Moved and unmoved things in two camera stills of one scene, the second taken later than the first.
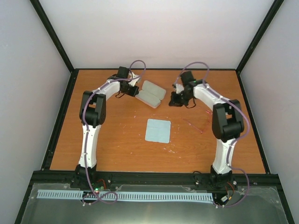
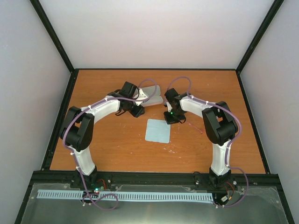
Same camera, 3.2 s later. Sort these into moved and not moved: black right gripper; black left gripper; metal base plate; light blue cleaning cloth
Moved: black right gripper; black left gripper
Not moved: metal base plate; light blue cleaning cloth
